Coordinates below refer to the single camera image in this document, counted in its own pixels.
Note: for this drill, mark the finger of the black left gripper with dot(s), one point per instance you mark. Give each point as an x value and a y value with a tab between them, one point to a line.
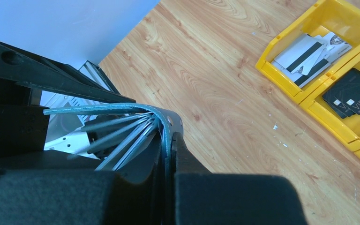
37	72

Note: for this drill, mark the white striped credit card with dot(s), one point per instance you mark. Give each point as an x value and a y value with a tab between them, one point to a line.
302	80

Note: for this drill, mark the blue leather card holder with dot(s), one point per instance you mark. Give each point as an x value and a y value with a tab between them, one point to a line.
124	128

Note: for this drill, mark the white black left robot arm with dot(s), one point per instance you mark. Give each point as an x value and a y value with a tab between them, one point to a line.
60	126

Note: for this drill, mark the yellow plastic compartment tray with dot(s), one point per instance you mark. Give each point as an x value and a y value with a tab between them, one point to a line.
323	17

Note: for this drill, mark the black card in tray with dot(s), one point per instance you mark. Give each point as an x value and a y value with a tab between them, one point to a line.
337	105

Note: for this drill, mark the grey white credit card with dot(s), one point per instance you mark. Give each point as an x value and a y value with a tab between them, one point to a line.
299	51

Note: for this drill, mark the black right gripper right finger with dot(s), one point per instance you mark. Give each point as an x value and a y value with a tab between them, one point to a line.
201	197

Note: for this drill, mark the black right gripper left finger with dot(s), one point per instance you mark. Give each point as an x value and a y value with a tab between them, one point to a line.
43	188

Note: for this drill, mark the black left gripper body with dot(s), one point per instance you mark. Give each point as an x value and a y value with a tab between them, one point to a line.
23	126

